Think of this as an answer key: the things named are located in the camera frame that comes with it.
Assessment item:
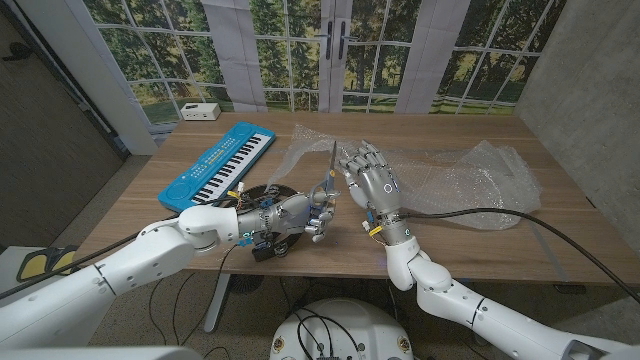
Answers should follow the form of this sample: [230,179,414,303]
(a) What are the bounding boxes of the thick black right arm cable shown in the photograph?
[398,207,640,305]

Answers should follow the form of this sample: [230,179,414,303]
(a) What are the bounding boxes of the white power box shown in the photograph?
[180,102,222,122]

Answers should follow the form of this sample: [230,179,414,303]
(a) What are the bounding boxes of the black door handle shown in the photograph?
[2,42,34,62]

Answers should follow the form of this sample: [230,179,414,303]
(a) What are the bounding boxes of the yellow black foot pedal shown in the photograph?
[49,244,81,277]
[16,248,52,284]

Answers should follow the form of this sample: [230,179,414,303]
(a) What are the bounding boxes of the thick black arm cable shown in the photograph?
[0,230,141,301]
[398,207,640,305]

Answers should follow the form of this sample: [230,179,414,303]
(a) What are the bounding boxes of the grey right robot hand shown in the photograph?
[338,139,405,217]

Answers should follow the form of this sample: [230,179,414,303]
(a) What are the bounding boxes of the clear bubble wrap sheet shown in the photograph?
[267,123,543,231]

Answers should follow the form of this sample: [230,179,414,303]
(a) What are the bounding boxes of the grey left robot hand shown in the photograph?
[278,182,342,244]

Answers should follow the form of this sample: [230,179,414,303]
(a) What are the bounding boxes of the black half-moon tambourine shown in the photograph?
[219,183,304,262]

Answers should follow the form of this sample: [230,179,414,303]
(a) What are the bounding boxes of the orange handled scissors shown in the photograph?
[309,140,342,204]

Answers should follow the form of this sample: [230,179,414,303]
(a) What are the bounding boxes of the blue toy piano keyboard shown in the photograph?
[157,121,277,221]

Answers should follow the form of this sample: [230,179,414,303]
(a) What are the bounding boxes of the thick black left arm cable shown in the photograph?
[0,230,141,301]

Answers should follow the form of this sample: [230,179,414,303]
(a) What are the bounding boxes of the printed window forest backdrop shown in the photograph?
[82,0,569,126]

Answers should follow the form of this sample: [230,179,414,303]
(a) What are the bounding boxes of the black round floor base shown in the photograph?
[228,273,265,295]

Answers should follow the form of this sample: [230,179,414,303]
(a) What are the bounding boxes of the white floor platform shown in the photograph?
[0,244,81,301]

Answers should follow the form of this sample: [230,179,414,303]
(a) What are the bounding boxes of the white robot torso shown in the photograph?
[269,298,415,360]

